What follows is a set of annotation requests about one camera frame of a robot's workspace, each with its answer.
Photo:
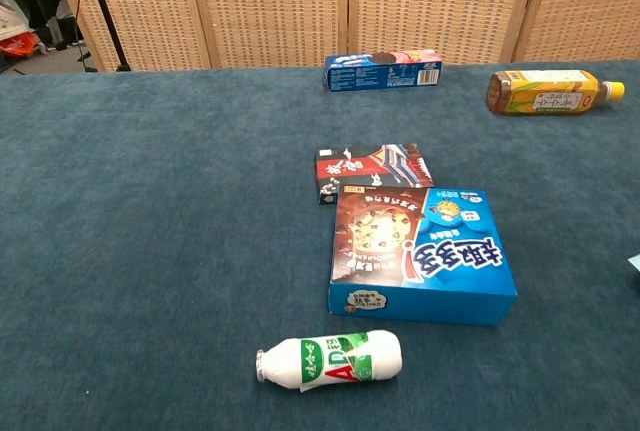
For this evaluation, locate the blue chocolate chip cookie box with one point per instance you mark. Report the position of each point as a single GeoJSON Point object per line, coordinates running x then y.
{"type": "Point", "coordinates": [425, 256]}

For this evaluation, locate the black and red flat box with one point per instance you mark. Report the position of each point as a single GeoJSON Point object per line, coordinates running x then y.
{"type": "Point", "coordinates": [370, 166]}

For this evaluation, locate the long blue sandwich cookie box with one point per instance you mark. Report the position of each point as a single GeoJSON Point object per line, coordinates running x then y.
{"type": "Point", "coordinates": [380, 76]}

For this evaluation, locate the white milk drink bottle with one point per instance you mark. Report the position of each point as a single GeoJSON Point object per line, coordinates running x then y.
{"type": "Point", "coordinates": [340, 361]}

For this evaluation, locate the dark blue table mat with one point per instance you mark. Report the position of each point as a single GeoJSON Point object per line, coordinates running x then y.
{"type": "Point", "coordinates": [150, 231]}

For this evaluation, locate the woven wicker folding screen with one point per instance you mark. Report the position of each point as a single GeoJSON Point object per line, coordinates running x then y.
{"type": "Point", "coordinates": [270, 6]}

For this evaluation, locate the tea bottle with yellow label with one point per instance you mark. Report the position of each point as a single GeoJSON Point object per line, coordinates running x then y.
{"type": "Point", "coordinates": [545, 93]}

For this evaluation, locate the light blue wet wipes pack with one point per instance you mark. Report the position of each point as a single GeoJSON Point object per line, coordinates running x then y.
{"type": "Point", "coordinates": [635, 273]}

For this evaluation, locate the orange plastic bag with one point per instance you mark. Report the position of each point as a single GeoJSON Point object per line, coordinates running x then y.
{"type": "Point", "coordinates": [20, 45]}

